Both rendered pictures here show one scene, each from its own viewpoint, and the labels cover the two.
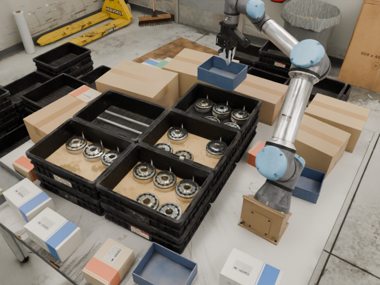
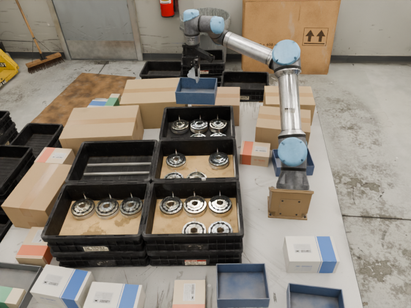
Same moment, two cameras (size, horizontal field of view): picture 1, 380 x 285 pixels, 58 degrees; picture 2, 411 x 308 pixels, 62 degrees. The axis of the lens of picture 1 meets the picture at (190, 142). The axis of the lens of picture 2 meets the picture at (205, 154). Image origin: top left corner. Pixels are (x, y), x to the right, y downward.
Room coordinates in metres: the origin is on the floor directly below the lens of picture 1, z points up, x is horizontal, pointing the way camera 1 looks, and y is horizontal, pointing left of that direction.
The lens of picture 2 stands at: (0.12, 0.49, 2.03)
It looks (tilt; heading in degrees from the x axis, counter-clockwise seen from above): 41 degrees down; 334
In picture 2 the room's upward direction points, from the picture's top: 3 degrees counter-clockwise
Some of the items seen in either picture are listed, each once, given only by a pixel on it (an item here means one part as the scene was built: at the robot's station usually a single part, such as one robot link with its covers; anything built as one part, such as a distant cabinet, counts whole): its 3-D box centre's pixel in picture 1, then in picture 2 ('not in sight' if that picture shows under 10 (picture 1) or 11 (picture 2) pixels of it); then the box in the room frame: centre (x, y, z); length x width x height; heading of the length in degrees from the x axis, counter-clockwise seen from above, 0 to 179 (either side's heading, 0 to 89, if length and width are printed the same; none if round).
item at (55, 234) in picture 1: (54, 233); (115, 304); (0.83, 0.56, 0.74); 0.20 x 0.12 x 0.09; 57
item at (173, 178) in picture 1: (164, 178); (194, 204); (1.03, 0.11, 0.86); 0.10 x 0.10 x 0.01
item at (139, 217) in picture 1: (156, 188); (194, 215); (0.97, 0.14, 0.87); 0.40 x 0.30 x 0.11; 62
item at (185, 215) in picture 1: (155, 180); (194, 208); (0.97, 0.14, 0.92); 0.40 x 0.30 x 0.02; 62
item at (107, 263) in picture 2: (87, 173); (108, 231); (1.16, 0.49, 0.76); 0.40 x 0.30 x 0.12; 62
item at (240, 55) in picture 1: (241, 66); (164, 83); (3.02, -0.50, 0.31); 0.40 x 0.30 x 0.34; 56
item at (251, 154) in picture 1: (266, 158); (254, 153); (1.29, -0.39, 0.74); 0.16 x 0.12 x 0.07; 50
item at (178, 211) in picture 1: (169, 212); (220, 231); (0.85, 0.08, 0.86); 0.10 x 0.10 x 0.01
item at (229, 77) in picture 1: (222, 72); (196, 90); (1.52, -0.16, 1.11); 0.20 x 0.15 x 0.07; 56
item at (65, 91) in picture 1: (62, 114); (10, 189); (2.17, 0.99, 0.37); 0.40 x 0.30 x 0.45; 146
